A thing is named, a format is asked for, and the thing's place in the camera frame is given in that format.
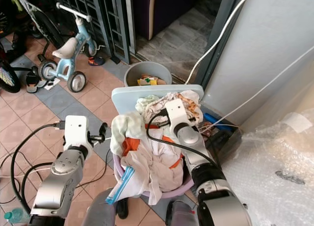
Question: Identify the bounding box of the pale green towel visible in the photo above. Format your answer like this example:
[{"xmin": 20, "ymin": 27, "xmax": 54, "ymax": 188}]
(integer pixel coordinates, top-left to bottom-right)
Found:
[{"xmin": 110, "ymin": 112, "xmax": 141, "ymax": 156}]

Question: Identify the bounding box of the orange cloth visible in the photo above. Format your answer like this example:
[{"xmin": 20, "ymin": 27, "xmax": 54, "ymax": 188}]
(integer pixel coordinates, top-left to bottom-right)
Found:
[{"xmin": 121, "ymin": 136, "xmax": 181, "ymax": 170}]

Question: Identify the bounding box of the blue striped cloth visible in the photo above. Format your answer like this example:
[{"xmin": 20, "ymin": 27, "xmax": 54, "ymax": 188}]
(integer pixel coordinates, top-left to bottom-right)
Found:
[{"xmin": 105, "ymin": 166, "xmax": 136, "ymax": 205}]

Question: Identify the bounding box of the cream patterned cloth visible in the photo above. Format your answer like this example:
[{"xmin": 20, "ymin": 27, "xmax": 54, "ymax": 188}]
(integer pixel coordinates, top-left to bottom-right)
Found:
[{"xmin": 134, "ymin": 90, "xmax": 203, "ymax": 129}]

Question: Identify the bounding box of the white garment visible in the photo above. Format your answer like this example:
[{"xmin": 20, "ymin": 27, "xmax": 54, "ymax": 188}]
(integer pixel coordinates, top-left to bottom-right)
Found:
[{"xmin": 124, "ymin": 135, "xmax": 183, "ymax": 207}]

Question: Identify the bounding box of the dark orange shoe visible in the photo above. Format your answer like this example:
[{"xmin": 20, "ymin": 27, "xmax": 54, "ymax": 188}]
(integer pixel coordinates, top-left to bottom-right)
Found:
[{"xmin": 88, "ymin": 55, "xmax": 106, "ymax": 66}]

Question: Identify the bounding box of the yellow green carton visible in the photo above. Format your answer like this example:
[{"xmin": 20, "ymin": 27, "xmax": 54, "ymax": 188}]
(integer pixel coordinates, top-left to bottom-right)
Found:
[{"xmin": 137, "ymin": 75, "xmax": 165, "ymax": 86}]

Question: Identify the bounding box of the grey left robot leg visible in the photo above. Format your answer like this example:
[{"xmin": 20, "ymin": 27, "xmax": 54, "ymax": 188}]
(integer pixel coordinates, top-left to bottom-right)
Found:
[{"xmin": 81, "ymin": 189, "xmax": 119, "ymax": 226}]

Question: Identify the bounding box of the grey robot leg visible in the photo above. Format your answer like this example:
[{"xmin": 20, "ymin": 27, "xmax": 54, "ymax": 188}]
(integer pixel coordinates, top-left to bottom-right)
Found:
[
  {"xmin": 81, "ymin": 189, "xmax": 119, "ymax": 226},
  {"xmin": 165, "ymin": 200, "xmax": 198, "ymax": 226}
]

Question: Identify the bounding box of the grey plastic bucket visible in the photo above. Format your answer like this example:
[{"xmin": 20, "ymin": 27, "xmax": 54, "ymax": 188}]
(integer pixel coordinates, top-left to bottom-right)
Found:
[{"xmin": 124, "ymin": 61, "xmax": 173, "ymax": 88}]

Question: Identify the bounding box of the black sandal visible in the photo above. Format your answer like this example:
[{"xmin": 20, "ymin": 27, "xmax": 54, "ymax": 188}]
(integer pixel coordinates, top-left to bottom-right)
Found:
[{"xmin": 25, "ymin": 71, "xmax": 40, "ymax": 93}]

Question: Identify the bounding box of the light blue child tricycle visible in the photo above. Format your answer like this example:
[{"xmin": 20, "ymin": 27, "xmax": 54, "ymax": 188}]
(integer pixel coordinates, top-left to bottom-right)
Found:
[{"xmin": 38, "ymin": 2, "xmax": 105, "ymax": 93}]

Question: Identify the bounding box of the black bicycle wheel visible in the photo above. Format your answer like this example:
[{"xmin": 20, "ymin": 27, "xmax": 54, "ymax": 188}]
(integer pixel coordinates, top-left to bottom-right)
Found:
[{"xmin": 0, "ymin": 58, "xmax": 21, "ymax": 94}]

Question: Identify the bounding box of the blue plastic item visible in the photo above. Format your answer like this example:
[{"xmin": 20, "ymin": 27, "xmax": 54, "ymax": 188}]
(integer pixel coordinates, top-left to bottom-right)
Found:
[{"xmin": 201, "ymin": 113, "xmax": 227, "ymax": 129}]

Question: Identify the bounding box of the dark metal grille gate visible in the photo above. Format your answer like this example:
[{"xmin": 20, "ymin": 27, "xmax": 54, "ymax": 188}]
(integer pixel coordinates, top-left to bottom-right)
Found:
[{"xmin": 24, "ymin": 0, "xmax": 131, "ymax": 65}]

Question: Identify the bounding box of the grey right robot leg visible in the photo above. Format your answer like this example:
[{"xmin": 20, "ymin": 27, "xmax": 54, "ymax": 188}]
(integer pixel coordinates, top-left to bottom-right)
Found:
[{"xmin": 165, "ymin": 200, "xmax": 198, "ymax": 226}]

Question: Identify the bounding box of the clear plastic water bottle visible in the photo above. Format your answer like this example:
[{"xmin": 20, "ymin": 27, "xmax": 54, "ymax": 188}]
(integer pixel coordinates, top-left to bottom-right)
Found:
[{"xmin": 3, "ymin": 209, "xmax": 31, "ymax": 225}]

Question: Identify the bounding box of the purple sofa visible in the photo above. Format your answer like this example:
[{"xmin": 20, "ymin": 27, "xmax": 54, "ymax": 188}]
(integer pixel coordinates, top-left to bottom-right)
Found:
[{"xmin": 131, "ymin": 0, "xmax": 178, "ymax": 41}]

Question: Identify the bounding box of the clear bubble wrap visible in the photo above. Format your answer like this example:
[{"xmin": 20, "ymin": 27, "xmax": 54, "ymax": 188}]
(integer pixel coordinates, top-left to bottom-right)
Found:
[{"xmin": 218, "ymin": 107, "xmax": 314, "ymax": 226}]

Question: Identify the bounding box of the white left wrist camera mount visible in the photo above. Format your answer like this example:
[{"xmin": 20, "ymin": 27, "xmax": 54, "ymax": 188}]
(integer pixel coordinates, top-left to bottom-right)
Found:
[{"xmin": 66, "ymin": 115, "xmax": 90, "ymax": 148}]

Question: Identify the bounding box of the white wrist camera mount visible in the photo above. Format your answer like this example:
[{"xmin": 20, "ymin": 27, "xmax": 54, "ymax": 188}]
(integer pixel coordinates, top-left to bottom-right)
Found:
[
  {"xmin": 66, "ymin": 115, "xmax": 90, "ymax": 148},
  {"xmin": 164, "ymin": 98, "xmax": 190, "ymax": 133}
]

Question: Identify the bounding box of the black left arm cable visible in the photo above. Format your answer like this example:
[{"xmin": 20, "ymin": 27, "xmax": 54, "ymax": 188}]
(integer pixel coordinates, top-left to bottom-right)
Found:
[{"xmin": 10, "ymin": 120, "xmax": 69, "ymax": 216}]

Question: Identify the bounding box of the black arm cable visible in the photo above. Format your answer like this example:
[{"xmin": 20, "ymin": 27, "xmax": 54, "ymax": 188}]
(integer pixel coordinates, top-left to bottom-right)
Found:
[
  {"xmin": 10, "ymin": 120, "xmax": 69, "ymax": 216},
  {"xmin": 146, "ymin": 110, "xmax": 220, "ymax": 169}
]

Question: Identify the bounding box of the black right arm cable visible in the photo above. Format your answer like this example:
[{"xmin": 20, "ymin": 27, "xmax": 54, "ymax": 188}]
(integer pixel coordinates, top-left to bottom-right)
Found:
[{"xmin": 146, "ymin": 110, "xmax": 220, "ymax": 169}]

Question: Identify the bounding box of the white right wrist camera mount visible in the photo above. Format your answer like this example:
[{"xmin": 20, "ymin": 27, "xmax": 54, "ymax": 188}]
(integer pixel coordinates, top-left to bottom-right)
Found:
[{"xmin": 164, "ymin": 98, "xmax": 190, "ymax": 133}]

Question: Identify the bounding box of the thin black floor cable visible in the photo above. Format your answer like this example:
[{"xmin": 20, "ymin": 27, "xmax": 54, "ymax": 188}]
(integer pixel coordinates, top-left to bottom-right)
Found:
[{"xmin": 0, "ymin": 149, "xmax": 60, "ymax": 188}]

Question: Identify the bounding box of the white wall cable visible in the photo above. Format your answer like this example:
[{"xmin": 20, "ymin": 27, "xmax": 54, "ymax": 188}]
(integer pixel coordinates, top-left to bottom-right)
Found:
[
  {"xmin": 185, "ymin": 0, "xmax": 256, "ymax": 85},
  {"xmin": 208, "ymin": 43, "xmax": 314, "ymax": 127}
]

